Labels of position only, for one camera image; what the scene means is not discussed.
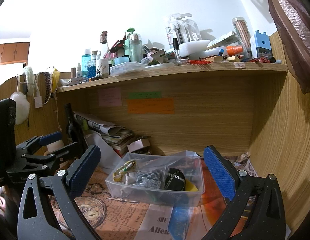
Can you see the plain yellow pouch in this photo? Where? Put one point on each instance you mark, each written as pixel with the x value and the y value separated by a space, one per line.
pixel 191 187

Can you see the white fluffy headband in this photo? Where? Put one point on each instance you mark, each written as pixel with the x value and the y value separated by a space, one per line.
pixel 28 77

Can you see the frosted bottle silver cap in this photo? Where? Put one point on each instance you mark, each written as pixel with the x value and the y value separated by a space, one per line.
pixel 136 50

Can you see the orange sticky note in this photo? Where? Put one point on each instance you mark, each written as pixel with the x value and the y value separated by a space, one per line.
pixel 151 106

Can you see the blue dotted jar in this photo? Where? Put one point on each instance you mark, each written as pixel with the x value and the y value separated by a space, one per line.
pixel 92 69

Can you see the clear blister pack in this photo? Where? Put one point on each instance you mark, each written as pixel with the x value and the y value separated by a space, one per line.
pixel 185 28

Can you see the teal liquid bottle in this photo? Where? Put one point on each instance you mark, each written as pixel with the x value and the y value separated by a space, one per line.
pixel 86 58

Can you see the wooden wall cabinet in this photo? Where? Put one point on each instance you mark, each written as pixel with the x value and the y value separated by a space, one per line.
pixel 11 53

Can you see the white foam tray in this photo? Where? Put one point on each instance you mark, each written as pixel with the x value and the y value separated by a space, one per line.
pixel 194 47

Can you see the small white spray bottle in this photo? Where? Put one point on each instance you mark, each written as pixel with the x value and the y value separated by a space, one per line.
pixel 79 71

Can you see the nail polish bottle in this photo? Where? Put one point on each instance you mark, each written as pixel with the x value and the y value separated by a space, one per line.
pixel 176 51

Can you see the pink sticky note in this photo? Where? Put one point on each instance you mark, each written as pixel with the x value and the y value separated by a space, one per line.
pixel 110 97

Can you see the dark wine bottle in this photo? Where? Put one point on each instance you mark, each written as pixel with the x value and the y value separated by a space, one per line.
pixel 72 130

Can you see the light blue tub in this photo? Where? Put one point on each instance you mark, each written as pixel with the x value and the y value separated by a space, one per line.
pixel 122 60

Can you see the green sticky note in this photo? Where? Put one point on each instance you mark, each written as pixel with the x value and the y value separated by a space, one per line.
pixel 145 95

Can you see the grey knitted pouch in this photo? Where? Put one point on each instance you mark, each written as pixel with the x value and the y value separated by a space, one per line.
pixel 150 180

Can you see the yellow patterned pouch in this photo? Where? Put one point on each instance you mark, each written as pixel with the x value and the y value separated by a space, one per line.
pixel 122 167

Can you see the black marker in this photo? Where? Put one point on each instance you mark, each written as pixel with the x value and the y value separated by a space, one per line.
pixel 98 77

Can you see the brown studded headband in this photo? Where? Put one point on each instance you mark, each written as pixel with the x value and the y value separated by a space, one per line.
pixel 48 87

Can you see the wooden shelf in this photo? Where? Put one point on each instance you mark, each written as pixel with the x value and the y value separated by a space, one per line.
pixel 207 127

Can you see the clear lidded container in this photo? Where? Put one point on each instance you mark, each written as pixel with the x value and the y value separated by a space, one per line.
pixel 128 69

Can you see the white tube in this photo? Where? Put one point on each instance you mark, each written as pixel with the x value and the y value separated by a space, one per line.
pixel 77 80

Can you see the brown curtain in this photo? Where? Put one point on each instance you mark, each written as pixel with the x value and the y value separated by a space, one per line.
pixel 294 30

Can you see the stack of magazines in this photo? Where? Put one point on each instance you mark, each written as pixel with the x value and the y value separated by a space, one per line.
pixel 115 136

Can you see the blue mesh pouch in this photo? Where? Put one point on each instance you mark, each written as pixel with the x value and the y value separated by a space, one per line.
pixel 179 221

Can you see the clear pencil canister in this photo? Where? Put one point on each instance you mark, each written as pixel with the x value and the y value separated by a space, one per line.
pixel 242 33

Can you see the yellow hanging cloth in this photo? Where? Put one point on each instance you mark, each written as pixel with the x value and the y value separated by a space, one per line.
pixel 56 78

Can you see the cardboard tube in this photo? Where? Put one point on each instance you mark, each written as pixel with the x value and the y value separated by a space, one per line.
pixel 73 73

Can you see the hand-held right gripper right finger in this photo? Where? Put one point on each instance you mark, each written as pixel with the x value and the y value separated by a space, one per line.
pixel 219 173

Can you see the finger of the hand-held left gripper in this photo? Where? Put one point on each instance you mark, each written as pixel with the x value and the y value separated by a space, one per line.
pixel 51 138
pixel 62 152

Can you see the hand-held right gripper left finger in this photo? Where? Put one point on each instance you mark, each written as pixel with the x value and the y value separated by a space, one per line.
pixel 85 164

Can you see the clear plastic box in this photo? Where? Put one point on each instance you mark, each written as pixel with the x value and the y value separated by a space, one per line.
pixel 155 192

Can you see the small cardboard box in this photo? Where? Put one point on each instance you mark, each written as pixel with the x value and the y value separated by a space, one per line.
pixel 140 144

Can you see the glass bottle wrapped neck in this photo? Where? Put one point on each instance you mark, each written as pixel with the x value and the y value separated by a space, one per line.
pixel 104 42

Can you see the white printed mug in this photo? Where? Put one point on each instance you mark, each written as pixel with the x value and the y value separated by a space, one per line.
pixel 102 67

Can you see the white paper sheet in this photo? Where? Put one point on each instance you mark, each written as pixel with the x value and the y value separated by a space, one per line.
pixel 102 150

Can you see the green pump bottle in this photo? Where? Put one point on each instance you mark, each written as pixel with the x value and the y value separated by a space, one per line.
pixel 127 42

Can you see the white fluffy puff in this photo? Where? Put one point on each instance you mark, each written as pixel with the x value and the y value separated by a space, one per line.
pixel 21 108

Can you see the white bottle orange cap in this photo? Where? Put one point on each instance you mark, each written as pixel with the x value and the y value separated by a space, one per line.
pixel 233 50

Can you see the white hanging tag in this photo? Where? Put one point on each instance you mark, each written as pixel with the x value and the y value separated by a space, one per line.
pixel 38 102

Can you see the blue pencil sharpener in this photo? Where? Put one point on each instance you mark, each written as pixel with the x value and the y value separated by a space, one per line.
pixel 261 46

